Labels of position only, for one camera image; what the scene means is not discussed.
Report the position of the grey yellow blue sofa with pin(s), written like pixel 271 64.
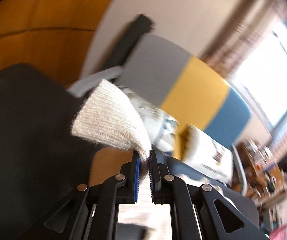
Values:
pixel 196 90

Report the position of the floral curtain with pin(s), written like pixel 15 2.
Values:
pixel 238 27

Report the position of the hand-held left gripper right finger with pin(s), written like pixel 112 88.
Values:
pixel 153 180

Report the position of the large barred window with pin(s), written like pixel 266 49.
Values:
pixel 271 75

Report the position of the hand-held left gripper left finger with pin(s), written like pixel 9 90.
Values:
pixel 136 180

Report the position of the pink ruffled cloth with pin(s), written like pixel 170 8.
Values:
pixel 283 233

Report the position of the geometric print pillow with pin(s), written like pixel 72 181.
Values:
pixel 156 122

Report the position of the white deer print pillow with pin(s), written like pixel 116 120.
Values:
pixel 206 150

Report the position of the wooden desk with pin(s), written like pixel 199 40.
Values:
pixel 261 170

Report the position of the cream knit sweater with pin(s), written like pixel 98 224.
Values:
pixel 108 117

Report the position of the black upright panel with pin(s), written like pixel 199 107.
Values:
pixel 131 40

